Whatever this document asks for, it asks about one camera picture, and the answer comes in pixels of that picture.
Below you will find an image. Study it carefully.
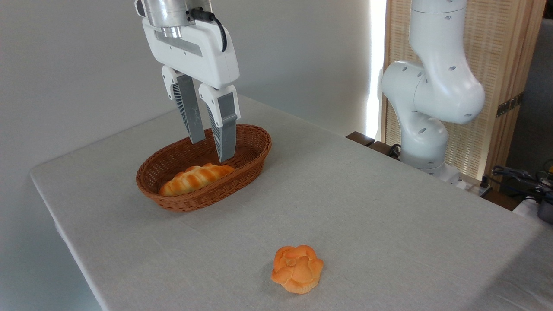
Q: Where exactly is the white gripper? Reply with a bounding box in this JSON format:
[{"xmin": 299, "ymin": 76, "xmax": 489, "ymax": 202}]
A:
[{"xmin": 142, "ymin": 18, "xmax": 241, "ymax": 163}]

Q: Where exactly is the round flower-shaped orange bread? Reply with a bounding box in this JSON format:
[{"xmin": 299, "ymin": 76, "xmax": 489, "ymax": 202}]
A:
[{"xmin": 270, "ymin": 244, "xmax": 324, "ymax": 295}]

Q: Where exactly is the long braided bread loaf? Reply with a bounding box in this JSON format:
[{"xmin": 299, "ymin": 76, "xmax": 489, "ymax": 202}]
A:
[{"xmin": 159, "ymin": 162, "xmax": 236, "ymax": 197}]

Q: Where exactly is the brown wicker oval basket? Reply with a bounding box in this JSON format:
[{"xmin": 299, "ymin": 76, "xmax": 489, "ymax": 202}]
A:
[{"xmin": 135, "ymin": 124, "xmax": 273, "ymax": 213}]

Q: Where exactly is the dark wooden side table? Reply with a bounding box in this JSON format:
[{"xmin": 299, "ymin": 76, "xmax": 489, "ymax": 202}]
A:
[{"xmin": 345, "ymin": 131, "xmax": 402, "ymax": 161}]

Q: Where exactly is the light grey tablecloth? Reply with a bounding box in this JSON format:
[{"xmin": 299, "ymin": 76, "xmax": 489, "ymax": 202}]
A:
[{"xmin": 29, "ymin": 94, "xmax": 553, "ymax": 311}]

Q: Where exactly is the metal screen hinge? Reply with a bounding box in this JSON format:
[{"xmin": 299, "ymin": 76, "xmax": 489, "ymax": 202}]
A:
[{"xmin": 496, "ymin": 92, "xmax": 524, "ymax": 118}]

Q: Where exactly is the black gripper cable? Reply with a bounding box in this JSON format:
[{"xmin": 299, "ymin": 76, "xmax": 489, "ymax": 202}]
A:
[{"xmin": 189, "ymin": 8, "xmax": 228, "ymax": 53}]

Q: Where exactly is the black cable bundle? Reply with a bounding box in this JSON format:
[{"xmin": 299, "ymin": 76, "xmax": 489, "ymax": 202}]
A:
[{"xmin": 490, "ymin": 164, "xmax": 553, "ymax": 203}]

